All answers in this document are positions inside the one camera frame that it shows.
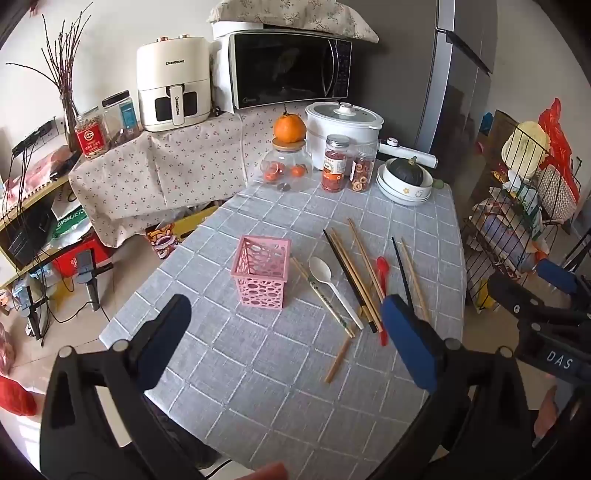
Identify yellow printed cardboard box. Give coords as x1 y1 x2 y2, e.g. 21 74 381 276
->
145 205 220 257

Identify pink packet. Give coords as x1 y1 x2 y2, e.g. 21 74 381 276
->
4 145 81 195

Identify grey phone tripod stand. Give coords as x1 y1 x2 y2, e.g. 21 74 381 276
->
74 249 114 312
14 281 49 340

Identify wooden chopsticks group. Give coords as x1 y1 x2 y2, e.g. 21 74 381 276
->
323 229 377 333

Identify white electric cooking pot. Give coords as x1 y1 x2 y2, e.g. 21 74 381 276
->
305 102 437 169

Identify blue label clear jar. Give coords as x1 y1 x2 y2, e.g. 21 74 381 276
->
102 91 140 148

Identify jar of dried fruit rings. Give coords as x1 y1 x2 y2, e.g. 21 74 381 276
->
349 141 378 193

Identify white flat box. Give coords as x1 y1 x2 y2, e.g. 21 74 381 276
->
211 19 269 41

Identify floral padded cloth cover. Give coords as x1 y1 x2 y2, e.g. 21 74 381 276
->
206 0 380 44

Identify brown cardboard box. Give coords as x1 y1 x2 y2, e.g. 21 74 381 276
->
475 111 518 153

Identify bare dry branches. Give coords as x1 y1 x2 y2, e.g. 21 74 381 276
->
4 14 93 100

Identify black chopstick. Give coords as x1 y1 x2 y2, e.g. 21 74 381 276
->
392 237 415 309

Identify black power strip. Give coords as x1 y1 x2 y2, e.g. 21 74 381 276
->
11 120 58 155

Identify napa cabbage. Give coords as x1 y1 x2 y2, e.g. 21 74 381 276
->
503 121 552 181

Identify cherry print tablecloth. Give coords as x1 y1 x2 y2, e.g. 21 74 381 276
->
68 104 324 247

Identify dark green squash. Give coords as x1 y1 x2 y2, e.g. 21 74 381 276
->
385 156 432 188

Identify white green plastic bag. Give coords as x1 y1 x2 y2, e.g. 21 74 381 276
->
51 203 93 250

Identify white microwave oven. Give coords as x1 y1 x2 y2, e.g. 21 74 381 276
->
217 30 354 112

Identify white power cable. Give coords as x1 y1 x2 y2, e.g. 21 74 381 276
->
238 113 252 183

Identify red label snack jar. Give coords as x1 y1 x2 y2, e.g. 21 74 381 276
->
74 107 110 161

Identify red box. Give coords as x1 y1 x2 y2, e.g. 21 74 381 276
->
51 235 112 278

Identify glass jar with bamboo lid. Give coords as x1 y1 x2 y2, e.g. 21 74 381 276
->
260 137 315 192

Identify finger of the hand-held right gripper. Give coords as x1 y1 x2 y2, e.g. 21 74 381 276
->
537 257 591 318
487 273 591 325

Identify red plastic bag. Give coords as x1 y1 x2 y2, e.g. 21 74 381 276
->
538 98 581 204

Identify pale printed chopstick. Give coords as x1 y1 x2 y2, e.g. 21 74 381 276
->
290 257 356 337

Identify white plastic spoon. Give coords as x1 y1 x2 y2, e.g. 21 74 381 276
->
308 256 365 330

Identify pink perforated utensil basket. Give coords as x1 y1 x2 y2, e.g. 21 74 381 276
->
232 235 292 311

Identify woven beige basket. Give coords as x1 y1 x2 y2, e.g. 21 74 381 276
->
538 164 578 220

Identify white floral bowl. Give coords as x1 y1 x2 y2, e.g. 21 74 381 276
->
378 159 434 200

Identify red plastic spoon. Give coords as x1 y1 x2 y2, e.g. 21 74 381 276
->
376 257 389 347

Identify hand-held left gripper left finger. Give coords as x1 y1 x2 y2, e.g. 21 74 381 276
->
39 293 204 480

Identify cream air fryer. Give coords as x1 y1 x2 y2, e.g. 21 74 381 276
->
136 36 213 133

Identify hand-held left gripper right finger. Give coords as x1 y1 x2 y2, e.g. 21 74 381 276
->
369 294 555 480

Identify person's right hand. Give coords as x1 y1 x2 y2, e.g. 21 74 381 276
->
534 385 561 440

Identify red spice jar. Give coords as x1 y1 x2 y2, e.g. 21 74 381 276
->
321 135 351 193

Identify large orange fruit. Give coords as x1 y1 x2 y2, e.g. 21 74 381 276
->
273 108 308 144

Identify wooden side shelf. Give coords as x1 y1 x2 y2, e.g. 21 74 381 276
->
0 152 84 287

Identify grey refrigerator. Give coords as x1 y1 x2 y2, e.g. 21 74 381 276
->
353 0 499 208

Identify glass vase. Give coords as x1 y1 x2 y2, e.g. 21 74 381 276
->
60 90 81 153

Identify black wire rack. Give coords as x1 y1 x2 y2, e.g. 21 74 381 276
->
464 122 585 315

